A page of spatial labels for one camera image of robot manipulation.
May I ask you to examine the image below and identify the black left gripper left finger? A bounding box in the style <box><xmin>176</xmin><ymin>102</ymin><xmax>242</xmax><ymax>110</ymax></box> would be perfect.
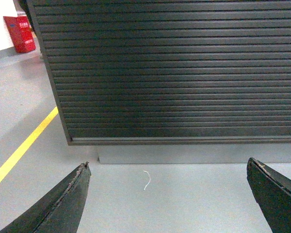
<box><xmin>0</xmin><ymin>162</ymin><xmax>91</xmax><ymax>233</ymax></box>

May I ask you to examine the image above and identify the white string scrap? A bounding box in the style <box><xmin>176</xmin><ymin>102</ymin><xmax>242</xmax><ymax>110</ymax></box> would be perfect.
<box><xmin>143</xmin><ymin>170</ymin><xmax>152</xmax><ymax>191</ymax></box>

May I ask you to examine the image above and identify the red fire equipment box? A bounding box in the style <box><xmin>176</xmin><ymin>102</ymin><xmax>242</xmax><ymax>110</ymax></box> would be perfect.
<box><xmin>3</xmin><ymin>16</ymin><xmax>36</xmax><ymax>53</ymax></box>

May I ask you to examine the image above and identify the black checkout counter cabinet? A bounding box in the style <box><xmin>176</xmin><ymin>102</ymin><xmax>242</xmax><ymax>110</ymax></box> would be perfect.
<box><xmin>28</xmin><ymin>0</ymin><xmax>291</xmax><ymax>164</ymax></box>

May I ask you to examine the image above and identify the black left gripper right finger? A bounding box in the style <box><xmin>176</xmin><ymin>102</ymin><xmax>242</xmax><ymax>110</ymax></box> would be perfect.
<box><xmin>246</xmin><ymin>157</ymin><xmax>291</xmax><ymax>233</ymax></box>

